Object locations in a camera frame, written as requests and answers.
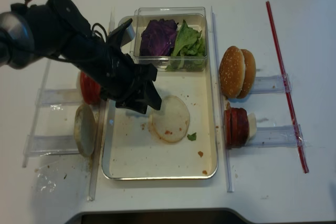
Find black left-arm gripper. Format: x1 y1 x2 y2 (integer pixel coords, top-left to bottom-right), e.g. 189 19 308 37
86 42 162 114

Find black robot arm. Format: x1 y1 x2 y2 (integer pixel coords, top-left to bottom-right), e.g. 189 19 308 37
1 0 162 114

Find tomato slices stack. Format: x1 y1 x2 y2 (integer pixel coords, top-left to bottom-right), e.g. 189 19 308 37
76 71 101 105

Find small lettuce scrap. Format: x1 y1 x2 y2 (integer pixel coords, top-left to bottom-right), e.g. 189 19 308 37
187 132 197 141

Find white bread slice stack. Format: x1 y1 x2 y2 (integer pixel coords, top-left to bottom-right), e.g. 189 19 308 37
73 104 96 157

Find green lettuce leaves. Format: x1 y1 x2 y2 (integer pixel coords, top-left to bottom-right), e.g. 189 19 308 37
165 20 206 71

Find stack of meat patties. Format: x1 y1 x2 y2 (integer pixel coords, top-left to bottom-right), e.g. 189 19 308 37
224 108 249 149

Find metal baking tray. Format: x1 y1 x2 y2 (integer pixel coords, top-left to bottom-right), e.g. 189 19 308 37
101 15 219 181

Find purple cabbage leaf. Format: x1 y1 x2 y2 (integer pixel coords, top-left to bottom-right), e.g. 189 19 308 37
140 18 177 56

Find clear plastic container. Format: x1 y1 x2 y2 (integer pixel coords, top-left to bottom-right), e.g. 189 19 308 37
131 7 208 71

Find sesame bun front half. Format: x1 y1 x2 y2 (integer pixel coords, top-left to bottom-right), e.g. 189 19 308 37
218 46 245 98

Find sesame bun half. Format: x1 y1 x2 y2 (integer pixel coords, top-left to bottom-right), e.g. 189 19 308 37
218 46 245 98
237 49 256 99

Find white pusher block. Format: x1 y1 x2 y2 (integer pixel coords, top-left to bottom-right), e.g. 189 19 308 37
247 113 257 141

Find sesame bun rear half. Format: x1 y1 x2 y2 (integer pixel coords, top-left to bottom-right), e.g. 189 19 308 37
237 49 256 99

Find red straw strip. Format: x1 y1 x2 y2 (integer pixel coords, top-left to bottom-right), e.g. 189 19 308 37
266 1 309 174

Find clear upper left rail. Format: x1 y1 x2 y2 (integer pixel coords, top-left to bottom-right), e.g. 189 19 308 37
35 89 82 107

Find clear long right rail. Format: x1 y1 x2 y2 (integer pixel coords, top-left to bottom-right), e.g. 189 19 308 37
211 6 234 193

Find clear lower left rail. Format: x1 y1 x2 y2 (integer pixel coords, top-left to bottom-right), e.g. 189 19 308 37
23 135 79 157

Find clear upper right rail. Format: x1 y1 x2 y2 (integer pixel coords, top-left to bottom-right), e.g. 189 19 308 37
250 74 292 94

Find clear lower right rail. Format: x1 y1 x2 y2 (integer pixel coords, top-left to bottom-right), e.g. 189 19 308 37
245 125 305 148

